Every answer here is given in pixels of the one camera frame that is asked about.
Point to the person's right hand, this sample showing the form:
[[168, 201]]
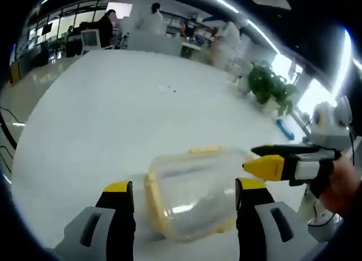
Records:
[[345, 187]]

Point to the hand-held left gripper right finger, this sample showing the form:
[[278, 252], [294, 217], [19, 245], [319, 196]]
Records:
[[266, 232]]

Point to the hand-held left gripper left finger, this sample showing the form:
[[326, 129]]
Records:
[[93, 235]]

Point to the white monitor back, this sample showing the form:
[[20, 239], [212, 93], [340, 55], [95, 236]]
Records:
[[91, 38]]

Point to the white worn device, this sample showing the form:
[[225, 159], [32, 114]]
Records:
[[322, 230]]

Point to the bright wall monitor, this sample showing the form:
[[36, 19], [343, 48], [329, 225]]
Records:
[[120, 10]]

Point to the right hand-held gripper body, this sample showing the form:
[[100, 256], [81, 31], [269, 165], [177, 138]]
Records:
[[331, 125]]

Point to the green potted plant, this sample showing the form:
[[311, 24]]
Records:
[[268, 83]]

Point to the clear container with yellow buckle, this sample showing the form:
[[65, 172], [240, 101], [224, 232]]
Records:
[[195, 193]]

